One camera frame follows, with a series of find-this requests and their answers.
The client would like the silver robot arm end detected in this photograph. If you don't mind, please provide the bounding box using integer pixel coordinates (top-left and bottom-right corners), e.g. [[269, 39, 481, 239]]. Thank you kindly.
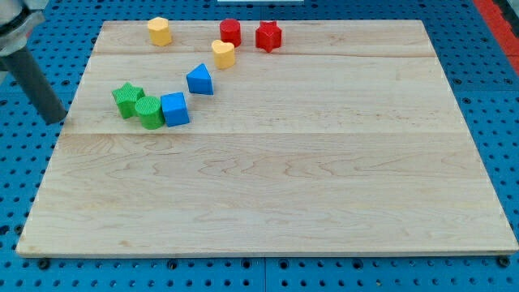
[[1, 0, 49, 57]]

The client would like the blue cube block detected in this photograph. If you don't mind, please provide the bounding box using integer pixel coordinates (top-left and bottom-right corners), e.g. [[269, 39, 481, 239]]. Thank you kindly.
[[161, 92, 190, 127]]

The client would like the yellow hexagon block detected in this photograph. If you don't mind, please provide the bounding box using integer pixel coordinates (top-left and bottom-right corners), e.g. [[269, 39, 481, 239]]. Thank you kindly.
[[148, 17, 173, 46]]

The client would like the light wooden board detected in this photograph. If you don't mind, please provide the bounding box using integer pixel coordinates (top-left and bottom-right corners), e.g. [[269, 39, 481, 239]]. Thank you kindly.
[[16, 20, 518, 259]]

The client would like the blue triangle block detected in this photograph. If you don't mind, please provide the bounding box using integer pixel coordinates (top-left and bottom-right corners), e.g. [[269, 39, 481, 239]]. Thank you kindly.
[[187, 63, 213, 95]]

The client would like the yellow heart block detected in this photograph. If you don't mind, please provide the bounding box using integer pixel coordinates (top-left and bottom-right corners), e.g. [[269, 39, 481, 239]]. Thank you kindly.
[[211, 40, 235, 70]]

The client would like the red star block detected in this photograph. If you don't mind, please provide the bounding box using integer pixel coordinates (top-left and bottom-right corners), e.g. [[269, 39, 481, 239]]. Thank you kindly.
[[255, 20, 282, 53]]

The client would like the green cylinder block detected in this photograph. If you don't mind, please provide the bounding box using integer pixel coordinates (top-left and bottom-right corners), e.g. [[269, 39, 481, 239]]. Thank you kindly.
[[135, 96, 165, 130]]

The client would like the red cylinder block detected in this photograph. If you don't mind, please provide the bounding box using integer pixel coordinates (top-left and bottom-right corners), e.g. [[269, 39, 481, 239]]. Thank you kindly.
[[219, 19, 242, 48]]

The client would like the green star block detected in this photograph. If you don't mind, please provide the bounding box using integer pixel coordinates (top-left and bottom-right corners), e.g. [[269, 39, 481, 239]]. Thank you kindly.
[[112, 82, 145, 119]]

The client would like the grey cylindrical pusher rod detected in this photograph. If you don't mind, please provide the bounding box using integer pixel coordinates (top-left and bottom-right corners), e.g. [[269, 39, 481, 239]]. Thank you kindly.
[[1, 46, 67, 124]]

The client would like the red tape strip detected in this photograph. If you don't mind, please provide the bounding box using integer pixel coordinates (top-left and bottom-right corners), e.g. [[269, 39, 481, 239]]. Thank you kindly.
[[474, 0, 518, 73]]

